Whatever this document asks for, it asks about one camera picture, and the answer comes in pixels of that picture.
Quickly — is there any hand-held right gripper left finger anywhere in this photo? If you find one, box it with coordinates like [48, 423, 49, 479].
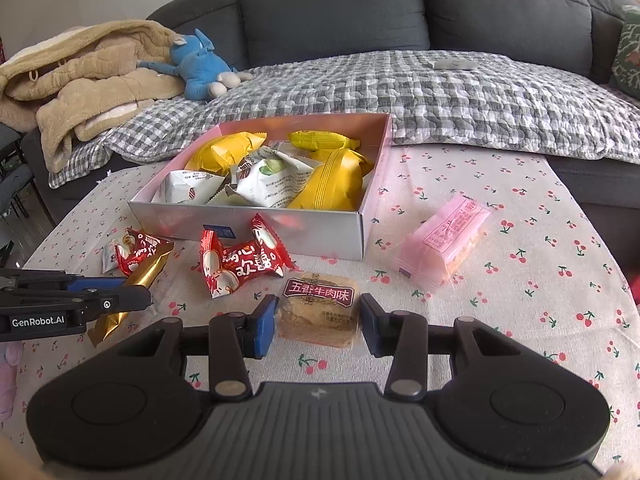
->
[120, 294, 280, 402]

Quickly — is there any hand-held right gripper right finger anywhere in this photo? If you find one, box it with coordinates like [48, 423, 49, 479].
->
[360, 292, 516, 402]

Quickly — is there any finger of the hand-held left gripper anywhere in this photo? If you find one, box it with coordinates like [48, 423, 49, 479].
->
[0, 268, 127, 306]
[74, 284, 152, 331]

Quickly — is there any gold foil snack bar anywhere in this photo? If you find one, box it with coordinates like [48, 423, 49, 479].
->
[86, 249, 174, 349]

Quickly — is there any clear pastry packet brown label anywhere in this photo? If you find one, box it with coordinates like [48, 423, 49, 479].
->
[274, 271, 362, 350]

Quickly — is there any pink and silver cardboard box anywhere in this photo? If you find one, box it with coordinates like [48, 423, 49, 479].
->
[127, 112, 394, 262]

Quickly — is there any white pistachio nut packet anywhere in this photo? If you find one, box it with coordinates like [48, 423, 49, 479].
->
[235, 152, 316, 210]

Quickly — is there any plain yellow snack packet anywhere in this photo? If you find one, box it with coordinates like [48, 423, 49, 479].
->
[286, 147, 375, 211]
[184, 131, 268, 177]

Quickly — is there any yellow biscuit packet blue label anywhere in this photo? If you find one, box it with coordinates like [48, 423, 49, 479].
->
[288, 130, 362, 152]

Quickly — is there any red candy packet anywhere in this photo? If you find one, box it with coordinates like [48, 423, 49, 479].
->
[199, 212, 296, 300]
[101, 227, 176, 277]

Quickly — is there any pink cloth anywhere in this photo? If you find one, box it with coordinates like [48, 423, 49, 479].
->
[0, 347, 24, 424]

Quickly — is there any pink wafer packet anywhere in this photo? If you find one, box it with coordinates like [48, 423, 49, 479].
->
[391, 192, 494, 289]

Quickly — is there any white snack packet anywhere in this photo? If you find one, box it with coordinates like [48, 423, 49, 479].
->
[151, 170, 227, 206]

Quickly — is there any dark folding chair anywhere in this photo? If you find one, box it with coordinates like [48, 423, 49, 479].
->
[0, 125, 36, 221]

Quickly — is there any beige fleece coat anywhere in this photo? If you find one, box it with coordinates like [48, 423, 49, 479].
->
[0, 19, 189, 174]

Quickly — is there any grey checkered blanket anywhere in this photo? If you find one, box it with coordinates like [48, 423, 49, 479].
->
[47, 50, 640, 191]

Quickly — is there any blue plush toy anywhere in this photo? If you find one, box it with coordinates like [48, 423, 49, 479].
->
[137, 28, 255, 101]

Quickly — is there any small white flat object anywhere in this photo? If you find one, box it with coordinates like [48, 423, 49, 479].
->
[432, 57, 476, 72]

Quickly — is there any dark grey sofa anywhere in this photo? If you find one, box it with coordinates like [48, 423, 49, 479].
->
[20, 0, 640, 226]

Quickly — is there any green leaf print pillow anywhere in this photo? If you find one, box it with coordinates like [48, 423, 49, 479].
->
[607, 5, 640, 104]

